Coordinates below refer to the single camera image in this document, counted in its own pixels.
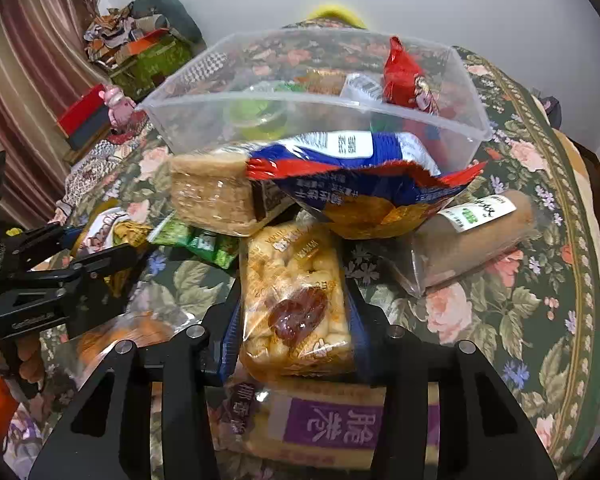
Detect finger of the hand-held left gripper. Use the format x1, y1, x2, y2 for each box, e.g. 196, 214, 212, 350
0, 244, 150, 342
1, 224, 88, 272

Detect clear plastic container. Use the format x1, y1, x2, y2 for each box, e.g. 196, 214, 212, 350
134, 29, 494, 183

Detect red and black box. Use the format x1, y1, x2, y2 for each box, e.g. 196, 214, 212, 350
56, 84, 113, 152

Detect knitted patterned cloth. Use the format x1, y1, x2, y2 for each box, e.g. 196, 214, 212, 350
54, 132, 143, 226

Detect yellow packet with purple label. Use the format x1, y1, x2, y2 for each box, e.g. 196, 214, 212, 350
219, 379, 442, 472

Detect red snack packet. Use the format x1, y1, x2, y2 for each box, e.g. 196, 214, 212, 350
381, 36, 442, 117

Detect green snack packet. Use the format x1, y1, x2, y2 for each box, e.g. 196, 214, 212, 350
149, 214, 242, 272

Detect puffed rice snack packet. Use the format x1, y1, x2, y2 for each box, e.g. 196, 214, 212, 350
239, 222, 359, 380

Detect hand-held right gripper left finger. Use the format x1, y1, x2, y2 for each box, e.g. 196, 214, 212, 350
29, 302, 242, 480

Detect brown roll in clear wrapper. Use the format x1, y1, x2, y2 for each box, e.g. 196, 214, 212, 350
392, 191, 539, 297

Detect orange snacks in clear bag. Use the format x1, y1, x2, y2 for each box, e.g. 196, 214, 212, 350
62, 309, 193, 366

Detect white label snack packet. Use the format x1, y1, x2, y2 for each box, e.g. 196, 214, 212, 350
339, 72, 387, 107

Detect yellow and white snack packet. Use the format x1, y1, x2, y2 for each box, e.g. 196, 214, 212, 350
71, 204, 154, 281

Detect pink toy figure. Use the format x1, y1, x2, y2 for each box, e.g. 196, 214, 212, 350
104, 85, 137, 130

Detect dark object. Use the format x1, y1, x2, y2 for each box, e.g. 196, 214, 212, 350
539, 94, 565, 130

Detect brown cracker pack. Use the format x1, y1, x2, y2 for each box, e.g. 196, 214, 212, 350
169, 151, 282, 237

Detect person's left hand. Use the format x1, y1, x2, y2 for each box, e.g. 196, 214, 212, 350
10, 332, 48, 386

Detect green jelly cup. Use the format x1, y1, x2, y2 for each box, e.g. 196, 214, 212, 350
224, 97, 287, 137

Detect yellow round object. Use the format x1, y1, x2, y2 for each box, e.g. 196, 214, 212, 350
307, 2, 368, 30

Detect pile of patterned cloths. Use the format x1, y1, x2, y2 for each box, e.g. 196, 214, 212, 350
82, 0, 205, 68

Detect striped brown curtain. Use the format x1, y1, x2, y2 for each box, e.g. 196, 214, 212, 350
0, 0, 112, 231

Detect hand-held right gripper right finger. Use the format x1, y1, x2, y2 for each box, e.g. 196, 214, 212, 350
349, 284, 567, 480

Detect blue and red chip bag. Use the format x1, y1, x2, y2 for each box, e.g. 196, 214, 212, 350
244, 130, 489, 241

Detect floral tablecloth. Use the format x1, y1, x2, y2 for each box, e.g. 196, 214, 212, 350
0, 17, 600, 480

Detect green patterned box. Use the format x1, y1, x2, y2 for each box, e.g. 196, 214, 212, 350
107, 35, 193, 103

